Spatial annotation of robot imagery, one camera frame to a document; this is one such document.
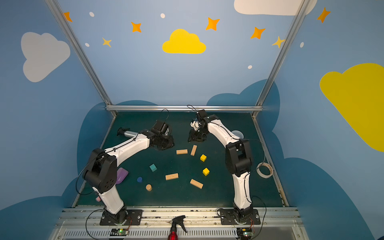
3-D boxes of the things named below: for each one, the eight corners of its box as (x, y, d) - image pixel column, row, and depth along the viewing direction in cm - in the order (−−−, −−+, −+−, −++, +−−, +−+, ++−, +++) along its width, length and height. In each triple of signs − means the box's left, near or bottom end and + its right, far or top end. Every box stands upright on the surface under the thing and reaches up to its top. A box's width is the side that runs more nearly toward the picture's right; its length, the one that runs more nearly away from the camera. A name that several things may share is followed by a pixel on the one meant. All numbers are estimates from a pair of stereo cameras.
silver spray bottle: (117, 136, 109) (115, 133, 106) (121, 129, 113) (119, 126, 110) (135, 139, 107) (134, 136, 104) (139, 133, 111) (138, 130, 108)
